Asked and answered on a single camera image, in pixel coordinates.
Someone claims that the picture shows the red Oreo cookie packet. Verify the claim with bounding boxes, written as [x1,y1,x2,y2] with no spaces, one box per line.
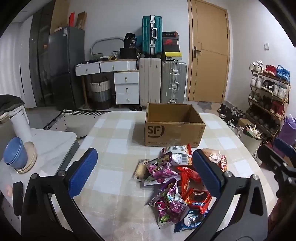
[185,188,212,214]

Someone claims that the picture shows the bread bun clear bag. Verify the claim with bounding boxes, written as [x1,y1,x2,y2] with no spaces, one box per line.
[202,148,227,172]

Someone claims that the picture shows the blue Oreo cookie packet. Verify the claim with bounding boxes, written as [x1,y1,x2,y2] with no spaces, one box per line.
[174,209,209,233]

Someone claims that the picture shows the red wafer roll packet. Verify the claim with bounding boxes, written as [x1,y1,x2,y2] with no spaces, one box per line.
[176,166,202,198]

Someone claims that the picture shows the white red noodle packet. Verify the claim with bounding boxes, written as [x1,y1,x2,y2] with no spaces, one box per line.
[161,144,192,166]

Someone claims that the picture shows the SF cardboard box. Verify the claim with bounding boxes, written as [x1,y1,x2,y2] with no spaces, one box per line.
[144,103,206,147]

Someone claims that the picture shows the purple grape candy bag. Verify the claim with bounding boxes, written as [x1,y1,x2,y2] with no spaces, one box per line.
[144,152,181,186]

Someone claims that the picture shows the purple gift bag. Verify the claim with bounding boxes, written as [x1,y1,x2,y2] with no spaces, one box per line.
[278,116,296,146]

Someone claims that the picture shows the white trash bin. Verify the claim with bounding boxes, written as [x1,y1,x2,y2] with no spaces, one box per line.
[240,128,262,155]

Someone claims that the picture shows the wooden shoe rack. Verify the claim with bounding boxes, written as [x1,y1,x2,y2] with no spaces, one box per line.
[246,70,291,139]

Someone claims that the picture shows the beige bowl stack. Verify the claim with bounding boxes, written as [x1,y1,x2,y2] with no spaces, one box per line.
[16,142,37,174]

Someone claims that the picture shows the blue bowl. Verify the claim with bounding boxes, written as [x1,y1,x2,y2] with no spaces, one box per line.
[3,137,28,169]

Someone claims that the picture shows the white side table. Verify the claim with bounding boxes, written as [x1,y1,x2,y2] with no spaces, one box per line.
[1,128,79,233]

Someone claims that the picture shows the patterned floor rug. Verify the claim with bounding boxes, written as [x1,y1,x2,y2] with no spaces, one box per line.
[44,109,107,138]

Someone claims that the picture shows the beige cracker packet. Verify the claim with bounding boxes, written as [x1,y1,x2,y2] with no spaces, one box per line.
[133,159,150,182]

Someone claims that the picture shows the wooden door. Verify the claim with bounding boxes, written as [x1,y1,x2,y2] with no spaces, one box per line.
[187,1,230,103]

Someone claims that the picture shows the silver aluminium suitcase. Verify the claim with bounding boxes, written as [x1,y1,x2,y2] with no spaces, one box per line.
[160,61,187,104]

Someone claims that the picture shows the woven laundry basket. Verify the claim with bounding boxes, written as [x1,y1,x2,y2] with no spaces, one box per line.
[90,76,112,110]

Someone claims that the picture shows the stacked shoe boxes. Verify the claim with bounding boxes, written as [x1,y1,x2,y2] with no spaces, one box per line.
[162,31,182,61]

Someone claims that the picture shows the beige suitcase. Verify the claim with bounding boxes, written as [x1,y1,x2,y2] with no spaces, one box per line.
[139,58,162,108]

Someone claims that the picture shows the white drawer desk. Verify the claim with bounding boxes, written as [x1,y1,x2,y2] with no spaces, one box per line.
[75,59,139,105]

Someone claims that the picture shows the teal suitcase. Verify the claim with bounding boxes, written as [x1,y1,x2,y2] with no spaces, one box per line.
[142,15,163,56]

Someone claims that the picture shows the dark grey refrigerator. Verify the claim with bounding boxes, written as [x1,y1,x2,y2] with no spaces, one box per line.
[48,26,85,110]

